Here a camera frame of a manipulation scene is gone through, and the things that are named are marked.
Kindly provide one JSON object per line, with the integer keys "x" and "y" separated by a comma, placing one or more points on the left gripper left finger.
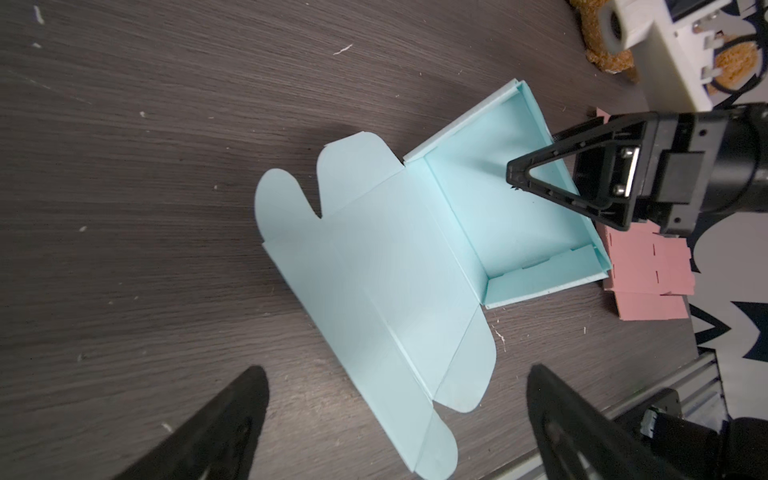
{"x": 218, "y": 442}

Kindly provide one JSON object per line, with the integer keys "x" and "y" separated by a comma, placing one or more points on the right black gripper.
{"x": 664, "y": 168}

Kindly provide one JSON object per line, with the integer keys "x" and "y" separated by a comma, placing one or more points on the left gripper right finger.
{"x": 569, "y": 431}

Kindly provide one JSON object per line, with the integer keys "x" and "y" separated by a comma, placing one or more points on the light blue paper box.
{"x": 404, "y": 255}

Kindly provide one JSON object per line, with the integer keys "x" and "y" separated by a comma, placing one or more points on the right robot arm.
{"x": 739, "y": 449}

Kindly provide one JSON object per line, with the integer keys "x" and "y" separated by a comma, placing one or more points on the pink paper box blank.
{"x": 651, "y": 274}

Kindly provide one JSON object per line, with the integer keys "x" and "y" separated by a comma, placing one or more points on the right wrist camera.
{"x": 674, "y": 45}

